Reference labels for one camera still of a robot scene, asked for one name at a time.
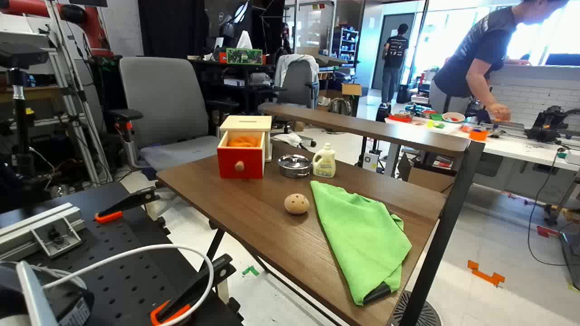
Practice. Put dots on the red wooden drawer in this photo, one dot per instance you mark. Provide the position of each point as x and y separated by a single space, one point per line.
240 156

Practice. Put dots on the light wooden drawer box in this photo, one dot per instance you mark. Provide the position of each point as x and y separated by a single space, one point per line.
247 123

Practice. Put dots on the round metal ashtray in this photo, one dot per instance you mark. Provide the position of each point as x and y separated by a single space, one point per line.
294 163

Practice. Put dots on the small cream detergent bottle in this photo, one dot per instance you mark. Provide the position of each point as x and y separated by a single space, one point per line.
325 161

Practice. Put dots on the tan toy potato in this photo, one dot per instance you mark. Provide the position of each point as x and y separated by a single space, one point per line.
296 203

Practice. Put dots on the brown wooden table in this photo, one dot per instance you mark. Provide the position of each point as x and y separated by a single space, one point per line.
265 223

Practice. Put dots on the grey chair with white cloth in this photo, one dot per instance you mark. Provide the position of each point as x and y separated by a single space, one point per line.
298 80

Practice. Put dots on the green cloth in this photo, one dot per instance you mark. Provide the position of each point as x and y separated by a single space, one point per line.
360 237

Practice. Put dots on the green box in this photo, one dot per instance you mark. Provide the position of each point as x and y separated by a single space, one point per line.
244 56

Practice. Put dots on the grey office chair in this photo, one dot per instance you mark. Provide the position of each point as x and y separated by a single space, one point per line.
164 110

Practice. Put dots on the person in black shirt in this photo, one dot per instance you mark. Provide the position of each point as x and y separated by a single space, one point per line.
394 60

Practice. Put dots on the black perforated breadboard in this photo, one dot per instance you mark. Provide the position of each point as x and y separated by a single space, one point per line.
115 264

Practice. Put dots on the person in dark shirt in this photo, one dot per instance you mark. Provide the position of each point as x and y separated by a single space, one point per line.
477 54

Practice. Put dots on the orange floor tape mark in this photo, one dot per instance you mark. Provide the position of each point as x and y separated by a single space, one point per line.
485 273

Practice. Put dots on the white workbench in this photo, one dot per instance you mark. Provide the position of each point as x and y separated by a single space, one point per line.
519 147

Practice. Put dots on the metal stepladder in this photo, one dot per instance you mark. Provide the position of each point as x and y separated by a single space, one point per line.
73 91

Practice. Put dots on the black device on workbench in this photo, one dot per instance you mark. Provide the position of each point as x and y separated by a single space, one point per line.
548 123

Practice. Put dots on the aluminium extrusion rail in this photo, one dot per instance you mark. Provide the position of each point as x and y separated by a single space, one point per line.
37 228

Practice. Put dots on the black camera tripod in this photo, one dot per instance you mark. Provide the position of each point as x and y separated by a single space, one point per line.
21 127

